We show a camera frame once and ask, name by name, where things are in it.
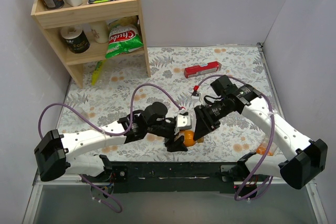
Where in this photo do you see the orange juice bottle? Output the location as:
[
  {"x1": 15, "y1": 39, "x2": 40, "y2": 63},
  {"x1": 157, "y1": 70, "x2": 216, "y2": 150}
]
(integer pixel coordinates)
[{"x1": 180, "y1": 130, "x2": 204, "y2": 147}]

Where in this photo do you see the clear water bottle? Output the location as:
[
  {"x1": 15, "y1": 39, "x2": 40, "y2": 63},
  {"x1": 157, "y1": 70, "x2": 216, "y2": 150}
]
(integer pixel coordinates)
[{"x1": 74, "y1": 106, "x2": 89, "y2": 122}]

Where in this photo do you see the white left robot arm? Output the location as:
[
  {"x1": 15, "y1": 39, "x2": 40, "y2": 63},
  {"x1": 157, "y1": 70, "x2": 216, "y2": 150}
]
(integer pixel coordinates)
[{"x1": 34, "y1": 102, "x2": 192, "y2": 182}]

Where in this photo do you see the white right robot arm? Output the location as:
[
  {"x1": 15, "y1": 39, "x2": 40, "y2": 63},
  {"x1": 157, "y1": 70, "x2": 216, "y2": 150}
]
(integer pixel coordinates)
[{"x1": 194, "y1": 75, "x2": 328, "y2": 189}]

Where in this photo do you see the red toothpaste box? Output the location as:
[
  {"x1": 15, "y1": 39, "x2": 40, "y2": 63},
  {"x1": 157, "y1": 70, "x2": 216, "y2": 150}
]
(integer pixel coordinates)
[{"x1": 184, "y1": 61, "x2": 222, "y2": 78}]

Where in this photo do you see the black base bar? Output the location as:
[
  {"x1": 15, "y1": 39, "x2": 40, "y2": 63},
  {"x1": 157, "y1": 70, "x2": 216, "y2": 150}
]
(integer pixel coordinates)
[{"x1": 90, "y1": 155, "x2": 259, "y2": 200}]

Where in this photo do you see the yellow green tube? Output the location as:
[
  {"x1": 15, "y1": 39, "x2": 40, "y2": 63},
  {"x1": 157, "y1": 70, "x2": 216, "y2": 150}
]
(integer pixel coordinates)
[{"x1": 91, "y1": 60, "x2": 106, "y2": 86}]

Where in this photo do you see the green white chips bag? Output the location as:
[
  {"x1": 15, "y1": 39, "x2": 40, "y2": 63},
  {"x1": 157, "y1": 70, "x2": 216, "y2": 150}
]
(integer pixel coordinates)
[{"x1": 105, "y1": 16, "x2": 144, "y2": 59}]

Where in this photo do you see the white cup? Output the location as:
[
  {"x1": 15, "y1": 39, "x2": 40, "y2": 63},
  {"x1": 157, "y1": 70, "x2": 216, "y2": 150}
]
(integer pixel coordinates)
[{"x1": 89, "y1": 20, "x2": 109, "y2": 44}]

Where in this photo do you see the black paper cup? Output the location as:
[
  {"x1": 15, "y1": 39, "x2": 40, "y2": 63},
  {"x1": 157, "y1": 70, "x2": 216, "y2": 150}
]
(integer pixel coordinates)
[{"x1": 60, "y1": 25, "x2": 90, "y2": 54}]

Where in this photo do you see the wooden shelf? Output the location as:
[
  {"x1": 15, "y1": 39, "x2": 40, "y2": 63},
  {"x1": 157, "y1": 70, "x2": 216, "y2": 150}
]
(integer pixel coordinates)
[{"x1": 30, "y1": 0, "x2": 152, "y2": 89}]

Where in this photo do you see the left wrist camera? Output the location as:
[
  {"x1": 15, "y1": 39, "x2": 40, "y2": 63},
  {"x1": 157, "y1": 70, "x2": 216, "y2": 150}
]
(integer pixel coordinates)
[{"x1": 175, "y1": 108, "x2": 196, "y2": 131}]

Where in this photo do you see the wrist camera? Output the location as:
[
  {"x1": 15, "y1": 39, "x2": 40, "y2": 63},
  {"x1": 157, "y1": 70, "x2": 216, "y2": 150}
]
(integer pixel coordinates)
[
  {"x1": 191, "y1": 86, "x2": 202, "y2": 101},
  {"x1": 175, "y1": 108, "x2": 196, "y2": 131}
]

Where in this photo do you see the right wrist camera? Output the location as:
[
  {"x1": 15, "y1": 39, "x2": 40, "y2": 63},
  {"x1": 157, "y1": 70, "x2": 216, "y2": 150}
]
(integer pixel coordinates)
[{"x1": 191, "y1": 86, "x2": 202, "y2": 101}]

